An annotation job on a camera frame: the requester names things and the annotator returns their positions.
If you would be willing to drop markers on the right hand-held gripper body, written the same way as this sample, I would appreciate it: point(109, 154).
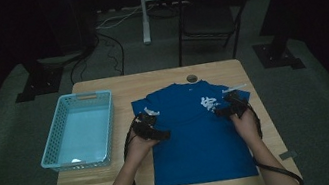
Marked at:
point(238, 103)

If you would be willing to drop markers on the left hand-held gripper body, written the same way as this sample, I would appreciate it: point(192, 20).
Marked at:
point(145, 126)

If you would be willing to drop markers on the blue t-shirt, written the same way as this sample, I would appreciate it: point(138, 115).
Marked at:
point(198, 144)

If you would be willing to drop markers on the person's left hand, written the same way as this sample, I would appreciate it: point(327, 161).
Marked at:
point(140, 150)

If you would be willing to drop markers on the person's right hand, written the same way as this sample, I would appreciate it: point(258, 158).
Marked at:
point(246, 127)

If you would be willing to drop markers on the light blue plastic basket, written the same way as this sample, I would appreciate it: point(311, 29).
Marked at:
point(81, 135)

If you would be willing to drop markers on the black metal stand base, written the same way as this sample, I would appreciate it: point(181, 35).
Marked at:
point(39, 81)
point(277, 53)

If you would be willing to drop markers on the grey tape strip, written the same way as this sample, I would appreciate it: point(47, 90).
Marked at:
point(288, 155)

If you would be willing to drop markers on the black folding chair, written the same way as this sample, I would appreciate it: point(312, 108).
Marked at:
point(208, 21)

